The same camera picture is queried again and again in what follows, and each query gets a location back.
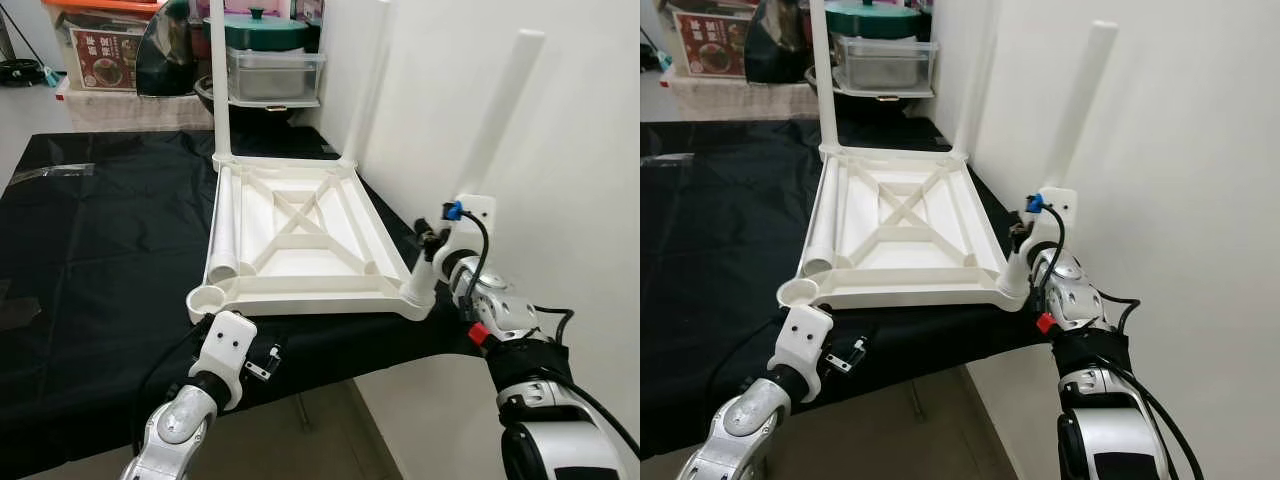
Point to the white plastic table top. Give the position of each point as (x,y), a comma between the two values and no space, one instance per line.
(900,235)
(300,245)

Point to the black table cloth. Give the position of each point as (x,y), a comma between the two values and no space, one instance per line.
(100,270)
(720,260)

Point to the clear plastic container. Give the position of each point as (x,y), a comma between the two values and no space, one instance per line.
(275,75)
(885,68)

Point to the clear tape strip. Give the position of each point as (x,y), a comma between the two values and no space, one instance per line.
(50,171)
(665,158)

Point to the green pot with lid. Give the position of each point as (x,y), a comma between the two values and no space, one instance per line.
(872,20)
(265,32)

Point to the black wok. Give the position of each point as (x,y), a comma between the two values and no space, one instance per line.
(207,95)

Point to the beige patterned cloth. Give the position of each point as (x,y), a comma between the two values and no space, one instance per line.
(130,112)
(740,100)

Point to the black plastic bag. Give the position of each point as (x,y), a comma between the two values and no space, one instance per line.
(778,45)
(165,55)

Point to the red printed food box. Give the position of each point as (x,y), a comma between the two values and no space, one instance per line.
(710,45)
(105,58)

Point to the clear storage box orange lid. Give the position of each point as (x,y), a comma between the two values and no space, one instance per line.
(58,30)

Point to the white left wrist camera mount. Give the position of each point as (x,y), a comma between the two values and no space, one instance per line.
(225,345)
(802,340)

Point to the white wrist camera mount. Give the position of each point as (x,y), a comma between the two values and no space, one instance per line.
(225,345)
(802,340)
(1058,205)
(475,215)

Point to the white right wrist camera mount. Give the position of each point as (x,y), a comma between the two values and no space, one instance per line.
(1058,205)
(475,215)

